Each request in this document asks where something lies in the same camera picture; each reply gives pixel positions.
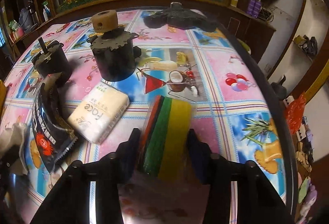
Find black crab print pouch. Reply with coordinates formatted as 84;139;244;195
32;72;78;173

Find white cloth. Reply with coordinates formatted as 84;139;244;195
1;122;28;175

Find white face tissue pack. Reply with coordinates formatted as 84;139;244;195
67;82;129;144

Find yellow green sponge pack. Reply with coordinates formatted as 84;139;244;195
137;96;193;183

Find yellow cardboard box tray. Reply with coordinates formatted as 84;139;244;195
0;80;7;114

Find black motor with shaft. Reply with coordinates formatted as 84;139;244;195
32;37;73;87

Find colourful cartoon tablecloth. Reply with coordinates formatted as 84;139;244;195
1;9;287;223

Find black motor with tan pulley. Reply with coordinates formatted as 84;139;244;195
87;10;141;82

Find grey thermos kettle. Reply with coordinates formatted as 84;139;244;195
19;8;35;32

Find black plastic gun-shaped part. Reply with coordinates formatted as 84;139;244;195
143;2;218;32

